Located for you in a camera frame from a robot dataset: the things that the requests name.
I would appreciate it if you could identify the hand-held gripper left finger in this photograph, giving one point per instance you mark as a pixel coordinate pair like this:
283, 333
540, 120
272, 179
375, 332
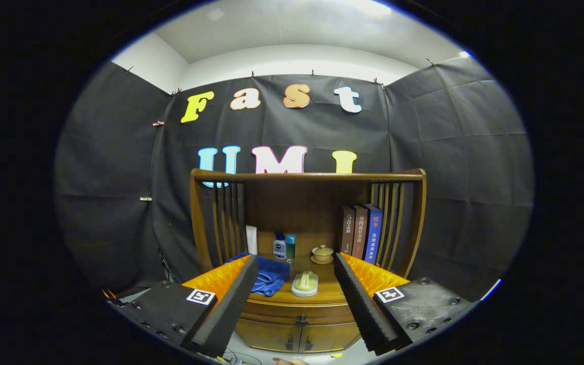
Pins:
228, 304

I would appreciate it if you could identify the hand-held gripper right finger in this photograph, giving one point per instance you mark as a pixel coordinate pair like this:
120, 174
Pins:
359, 304

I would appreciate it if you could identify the wooden drawer with black knob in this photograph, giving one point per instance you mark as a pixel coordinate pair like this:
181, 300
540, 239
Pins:
271, 310

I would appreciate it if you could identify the pale green soap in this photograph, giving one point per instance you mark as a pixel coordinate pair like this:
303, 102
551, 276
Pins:
304, 283

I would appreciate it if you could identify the wooden cabinet door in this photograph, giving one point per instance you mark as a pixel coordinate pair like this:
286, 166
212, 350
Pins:
330, 337
266, 334

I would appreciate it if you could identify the wooden countertop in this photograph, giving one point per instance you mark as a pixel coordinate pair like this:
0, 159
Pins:
325, 276

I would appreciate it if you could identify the brown wooden cabinet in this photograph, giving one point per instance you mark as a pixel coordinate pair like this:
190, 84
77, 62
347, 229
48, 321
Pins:
302, 203

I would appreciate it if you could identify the folded blue towel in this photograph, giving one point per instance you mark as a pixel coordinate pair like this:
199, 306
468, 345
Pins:
274, 276

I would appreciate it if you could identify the tan lidded teacup with saucer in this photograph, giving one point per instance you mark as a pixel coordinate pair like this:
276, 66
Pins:
322, 253

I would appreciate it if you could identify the white tube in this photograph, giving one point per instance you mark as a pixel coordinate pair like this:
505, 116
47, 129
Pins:
251, 241

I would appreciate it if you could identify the blue book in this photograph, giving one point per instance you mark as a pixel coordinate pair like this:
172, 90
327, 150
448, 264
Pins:
373, 233

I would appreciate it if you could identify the reddish brown book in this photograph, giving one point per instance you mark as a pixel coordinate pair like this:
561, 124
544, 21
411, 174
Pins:
359, 230

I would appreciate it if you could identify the white bottle with blue cap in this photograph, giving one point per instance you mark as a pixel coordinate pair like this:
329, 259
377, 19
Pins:
279, 248

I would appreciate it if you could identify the dark brown book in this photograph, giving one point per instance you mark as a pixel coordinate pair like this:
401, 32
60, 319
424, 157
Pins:
348, 228

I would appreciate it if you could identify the teal glass bottle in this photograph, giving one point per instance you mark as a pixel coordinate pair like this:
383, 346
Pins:
290, 246

